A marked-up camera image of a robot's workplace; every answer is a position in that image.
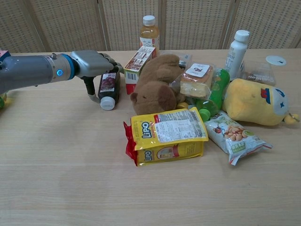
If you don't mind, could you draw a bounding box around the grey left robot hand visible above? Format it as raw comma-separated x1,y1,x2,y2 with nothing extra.
70,50,124,104

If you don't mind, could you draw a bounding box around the dark juice bottle white cap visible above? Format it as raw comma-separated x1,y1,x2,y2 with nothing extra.
97,70,121,111

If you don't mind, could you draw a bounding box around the red green drink carton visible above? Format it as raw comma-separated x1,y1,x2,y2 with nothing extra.
123,45,158,95

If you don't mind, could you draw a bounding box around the orange tea bottle white cap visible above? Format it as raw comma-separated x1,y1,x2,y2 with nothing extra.
139,15,160,50

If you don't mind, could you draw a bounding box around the brown plush bear toy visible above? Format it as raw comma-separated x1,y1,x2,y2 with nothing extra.
130,54,187,116

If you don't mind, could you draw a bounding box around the woven rattan folding screen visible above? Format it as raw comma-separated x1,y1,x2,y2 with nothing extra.
0,0,301,53

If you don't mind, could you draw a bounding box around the blue box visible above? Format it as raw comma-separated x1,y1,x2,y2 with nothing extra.
0,49,12,62

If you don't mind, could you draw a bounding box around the clear plastic snack package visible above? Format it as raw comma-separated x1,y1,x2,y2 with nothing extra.
176,53,193,69

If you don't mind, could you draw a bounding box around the yellow Lipo biscuit bag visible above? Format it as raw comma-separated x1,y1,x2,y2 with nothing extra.
123,106,209,167

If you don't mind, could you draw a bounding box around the wrapped cake slice package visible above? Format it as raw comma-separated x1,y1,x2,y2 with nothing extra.
168,62,215,100

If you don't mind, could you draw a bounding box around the green plastic bottle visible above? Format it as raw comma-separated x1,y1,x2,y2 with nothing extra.
194,68,231,121

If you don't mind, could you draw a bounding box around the white milk bottle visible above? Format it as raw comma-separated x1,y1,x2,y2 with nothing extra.
225,30,250,82

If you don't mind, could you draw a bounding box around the white peanut snack bag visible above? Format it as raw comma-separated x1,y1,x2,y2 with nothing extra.
204,110,273,166

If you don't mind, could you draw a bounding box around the yellow plush toy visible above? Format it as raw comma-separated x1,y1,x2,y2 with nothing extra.
222,78,301,127

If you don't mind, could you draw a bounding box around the clear plastic cup white lid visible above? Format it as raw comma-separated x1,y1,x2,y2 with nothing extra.
240,55,287,87

